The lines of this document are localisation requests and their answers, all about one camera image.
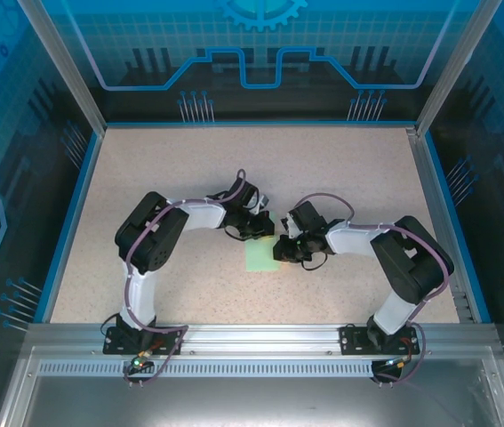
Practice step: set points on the light green square paper sheet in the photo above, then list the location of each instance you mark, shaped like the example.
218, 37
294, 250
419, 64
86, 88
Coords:
260, 258

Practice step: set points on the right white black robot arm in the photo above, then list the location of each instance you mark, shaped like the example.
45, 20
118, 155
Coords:
394, 311

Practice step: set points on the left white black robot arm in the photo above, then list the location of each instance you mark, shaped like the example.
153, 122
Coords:
138, 293

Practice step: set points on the long blue table edge strip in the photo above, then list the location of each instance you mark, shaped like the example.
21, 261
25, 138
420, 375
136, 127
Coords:
256, 123

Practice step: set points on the right blue table edge strip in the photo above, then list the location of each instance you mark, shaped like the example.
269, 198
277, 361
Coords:
456, 222

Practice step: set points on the grey metal shelf panel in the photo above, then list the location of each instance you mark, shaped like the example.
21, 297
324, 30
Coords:
251, 405

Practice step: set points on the left blue table edge strip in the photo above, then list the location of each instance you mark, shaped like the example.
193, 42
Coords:
71, 222

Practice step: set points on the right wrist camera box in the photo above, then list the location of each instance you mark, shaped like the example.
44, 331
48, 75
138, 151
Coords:
290, 226

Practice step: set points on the long aluminium mounting rail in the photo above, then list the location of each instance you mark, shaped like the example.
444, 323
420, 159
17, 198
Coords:
260, 338

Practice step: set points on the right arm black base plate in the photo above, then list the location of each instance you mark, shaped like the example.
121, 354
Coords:
354, 340

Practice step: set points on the aluminium side rail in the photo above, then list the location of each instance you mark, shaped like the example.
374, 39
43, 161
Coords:
434, 209

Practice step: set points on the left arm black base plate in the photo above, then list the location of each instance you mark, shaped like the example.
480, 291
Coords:
167, 342

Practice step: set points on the left aluminium corner post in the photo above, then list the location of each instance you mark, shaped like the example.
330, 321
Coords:
71, 75

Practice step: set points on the aluminium corner post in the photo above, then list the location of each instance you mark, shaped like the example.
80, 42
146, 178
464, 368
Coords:
453, 66
71, 75

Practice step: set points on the right aluminium corner post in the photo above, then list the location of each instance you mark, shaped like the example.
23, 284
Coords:
453, 66

